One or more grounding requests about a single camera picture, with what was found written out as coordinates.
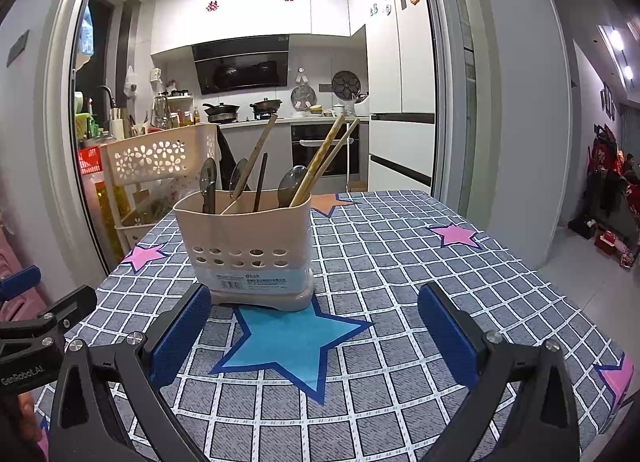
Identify blue star sticker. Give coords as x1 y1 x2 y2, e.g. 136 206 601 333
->
209 299 375 405

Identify dark cooking pot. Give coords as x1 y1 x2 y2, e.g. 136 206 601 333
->
250 98 283 118

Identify white spice rack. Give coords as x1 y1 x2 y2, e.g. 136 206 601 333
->
152 92 196 130

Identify round dark steamer rack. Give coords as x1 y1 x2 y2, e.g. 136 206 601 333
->
331 70 362 97

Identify ceiling spotlights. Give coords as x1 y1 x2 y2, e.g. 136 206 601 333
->
610 29 633 80

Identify wooden chopstick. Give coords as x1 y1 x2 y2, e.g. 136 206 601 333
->
221 113 279 216
289 114 347 208
300 118 361 198

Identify yellow oil bottle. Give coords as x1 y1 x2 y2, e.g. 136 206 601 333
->
92 179 126 263

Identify black range hood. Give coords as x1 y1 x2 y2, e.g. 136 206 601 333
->
191 34 292 96

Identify round grey plate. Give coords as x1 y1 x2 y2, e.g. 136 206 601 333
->
291 86 317 110

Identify dark hanging cloth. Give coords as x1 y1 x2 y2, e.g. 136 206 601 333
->
217 129 240 188

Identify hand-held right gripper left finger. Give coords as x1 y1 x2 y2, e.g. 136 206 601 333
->
47 283 212 462

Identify person's left hand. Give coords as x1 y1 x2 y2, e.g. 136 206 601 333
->
15 391 47 449

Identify grey checkered tablecloth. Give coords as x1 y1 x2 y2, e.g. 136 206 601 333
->
40 189 628 462

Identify dark and red hanging clothes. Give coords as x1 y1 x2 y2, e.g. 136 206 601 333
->
585 124 640 223

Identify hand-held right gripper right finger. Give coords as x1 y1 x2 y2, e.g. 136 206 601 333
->
417 282 582 462

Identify wall picture frames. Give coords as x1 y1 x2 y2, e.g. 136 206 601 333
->
600 83 616 120

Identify beige flower pattern storage cart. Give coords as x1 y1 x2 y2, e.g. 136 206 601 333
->
100 123 221 243

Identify red box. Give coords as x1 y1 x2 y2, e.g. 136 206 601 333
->
594 231 632 255

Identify pink star sticker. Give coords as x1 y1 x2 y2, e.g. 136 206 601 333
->
430 223 483 249
119 242 168 273
592 352 628 408

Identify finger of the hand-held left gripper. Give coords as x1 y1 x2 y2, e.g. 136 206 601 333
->
0 265 42 301
0 286 98 341

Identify dark wall switch panel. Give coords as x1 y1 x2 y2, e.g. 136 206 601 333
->
7 31 30 68

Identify black utensil handle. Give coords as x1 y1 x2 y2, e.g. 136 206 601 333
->
252 153 268 213

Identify black handled spoon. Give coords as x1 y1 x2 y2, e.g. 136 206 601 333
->
276 165 308 209
229 158 251 203
199 158 218 215

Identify white upper kitchen cabinets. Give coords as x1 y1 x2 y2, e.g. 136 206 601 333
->
150 0 351 55

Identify built-in black oven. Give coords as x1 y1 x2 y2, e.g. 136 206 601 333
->
290 123 361 180

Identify peach star sticker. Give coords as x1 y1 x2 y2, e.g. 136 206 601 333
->
310 192 358 218

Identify red plastic basket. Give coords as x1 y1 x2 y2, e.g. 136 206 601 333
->
77 147 108 175

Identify black wok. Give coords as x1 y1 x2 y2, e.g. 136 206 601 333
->
202 102 240 122

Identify beige plastic utensil holder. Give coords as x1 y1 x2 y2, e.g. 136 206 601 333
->
172 190 315 313

